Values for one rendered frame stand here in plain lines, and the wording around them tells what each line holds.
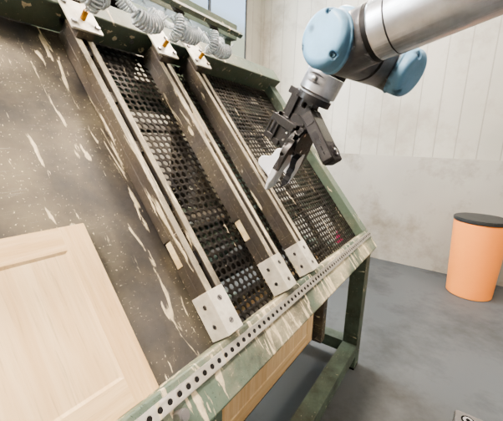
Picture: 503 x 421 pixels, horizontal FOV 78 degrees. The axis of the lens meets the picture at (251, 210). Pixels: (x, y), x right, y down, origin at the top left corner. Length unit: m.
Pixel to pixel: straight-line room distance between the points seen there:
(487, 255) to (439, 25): 3.22
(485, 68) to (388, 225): 1.88
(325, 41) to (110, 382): 0.70
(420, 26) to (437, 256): 3.87
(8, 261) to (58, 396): 0.27
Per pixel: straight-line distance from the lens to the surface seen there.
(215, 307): 0.85
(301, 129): 0.65
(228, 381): 0.86
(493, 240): 3.54
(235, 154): 1.36
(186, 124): 1.26
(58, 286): 0.76
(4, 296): 0.74
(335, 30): 0.46
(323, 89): 0.64
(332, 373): 1.99
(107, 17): 1.37
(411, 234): 4.20
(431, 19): 0.43
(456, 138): 4.06
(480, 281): 3.66
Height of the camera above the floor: 1.41
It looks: 12 degrees down
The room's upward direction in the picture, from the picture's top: 2 degrees clockwise
